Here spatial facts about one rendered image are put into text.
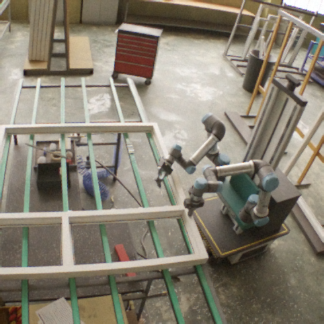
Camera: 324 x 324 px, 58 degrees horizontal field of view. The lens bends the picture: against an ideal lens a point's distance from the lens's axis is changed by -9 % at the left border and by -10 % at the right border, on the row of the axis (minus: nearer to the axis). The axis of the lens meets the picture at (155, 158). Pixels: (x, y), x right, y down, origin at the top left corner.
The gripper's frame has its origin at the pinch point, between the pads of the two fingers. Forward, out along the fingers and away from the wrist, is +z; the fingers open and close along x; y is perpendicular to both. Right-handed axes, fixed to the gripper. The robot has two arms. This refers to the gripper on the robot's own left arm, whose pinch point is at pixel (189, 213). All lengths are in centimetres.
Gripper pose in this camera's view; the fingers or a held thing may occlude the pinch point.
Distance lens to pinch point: 223.6
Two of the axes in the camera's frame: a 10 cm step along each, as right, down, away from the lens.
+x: 9.6, -0.2, 2.7
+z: -1.6, 7.6, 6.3
